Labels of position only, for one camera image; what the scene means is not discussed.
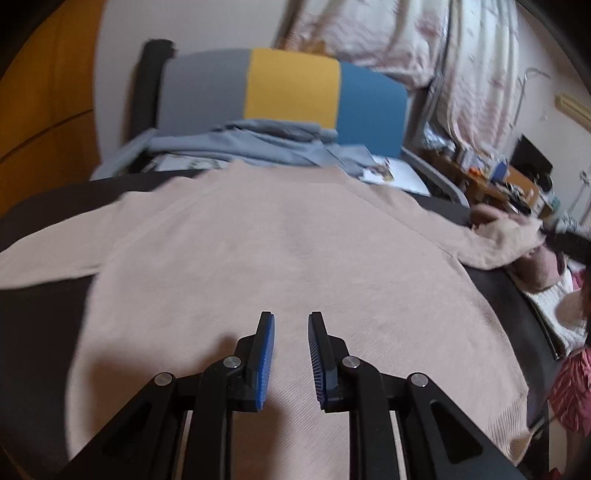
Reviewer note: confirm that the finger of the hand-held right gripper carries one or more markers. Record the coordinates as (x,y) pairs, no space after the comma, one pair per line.
(570,243)

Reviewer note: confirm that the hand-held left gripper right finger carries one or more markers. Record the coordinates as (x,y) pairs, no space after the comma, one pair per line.
(318,360)

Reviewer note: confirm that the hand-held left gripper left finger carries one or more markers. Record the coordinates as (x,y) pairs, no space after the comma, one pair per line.
(265,360)

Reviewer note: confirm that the beige knit sweater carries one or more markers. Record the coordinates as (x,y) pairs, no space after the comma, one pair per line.
(277,254)

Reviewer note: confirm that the pink garment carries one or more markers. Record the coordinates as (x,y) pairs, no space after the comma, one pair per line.
(540,270)

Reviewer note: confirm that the white knit garment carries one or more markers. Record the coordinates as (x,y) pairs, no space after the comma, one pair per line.
(549,309)

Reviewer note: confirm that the brown wooden panel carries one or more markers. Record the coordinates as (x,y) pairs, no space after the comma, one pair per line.
(521,184)

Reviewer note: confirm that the black television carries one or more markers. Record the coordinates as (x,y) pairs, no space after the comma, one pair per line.
(533,154)

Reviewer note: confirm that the blue chair backrest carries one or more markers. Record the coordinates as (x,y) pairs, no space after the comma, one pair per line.
(499,170)

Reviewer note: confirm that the wooden desk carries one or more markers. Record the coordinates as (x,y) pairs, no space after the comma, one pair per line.
(466,177)

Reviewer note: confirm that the air conditioner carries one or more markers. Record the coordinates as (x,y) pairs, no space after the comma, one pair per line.
(575,108)

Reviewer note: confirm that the red patterned cloth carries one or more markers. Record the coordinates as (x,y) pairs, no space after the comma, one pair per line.
(572,387)

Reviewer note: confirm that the white printed shirt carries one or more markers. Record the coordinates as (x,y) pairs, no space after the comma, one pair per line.
(406,177)

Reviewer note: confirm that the pink patterned curtain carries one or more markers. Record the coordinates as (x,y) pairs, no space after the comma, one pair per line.
(480,69)

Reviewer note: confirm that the grey-blue garment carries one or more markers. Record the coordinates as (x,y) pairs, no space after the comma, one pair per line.
(258,147)

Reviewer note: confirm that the grey yellow blue chair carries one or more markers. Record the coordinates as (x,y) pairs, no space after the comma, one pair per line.
(295,87)

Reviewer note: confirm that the pink patterned hanging bedding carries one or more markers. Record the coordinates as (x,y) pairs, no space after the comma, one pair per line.
(369,37)

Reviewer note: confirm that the black upright pad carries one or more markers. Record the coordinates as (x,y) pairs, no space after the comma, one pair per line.
(147,83)

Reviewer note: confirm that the orange wooden wardrobe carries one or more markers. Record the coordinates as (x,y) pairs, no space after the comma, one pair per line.
(46,92)

